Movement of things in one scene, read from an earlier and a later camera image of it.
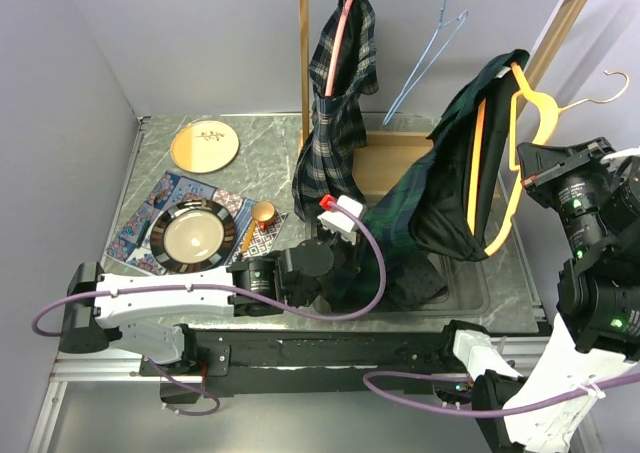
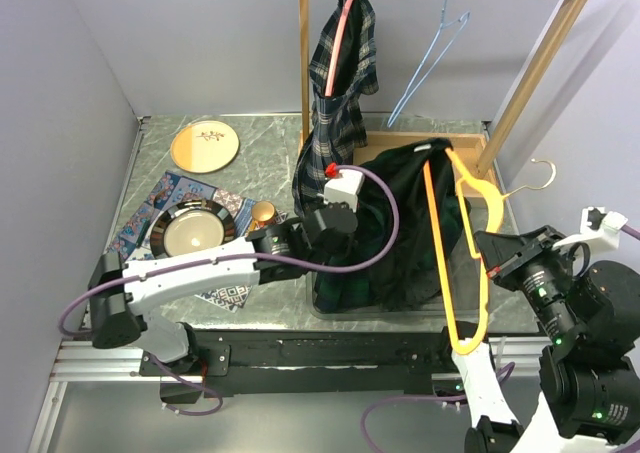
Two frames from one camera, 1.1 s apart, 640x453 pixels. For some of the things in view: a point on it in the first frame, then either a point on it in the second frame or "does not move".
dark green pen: [143, 231] does not move
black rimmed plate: [191, 236] does not move
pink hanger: [336, 45] does not move
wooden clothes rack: [377, 157] does not move
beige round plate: [204, 146] does not move
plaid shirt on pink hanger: [329, 161] does not move
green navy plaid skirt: [447, 199] -> [414, 270]
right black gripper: [542, 164] -> [504, 252]
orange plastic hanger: [473, 183] -> [498, 214]
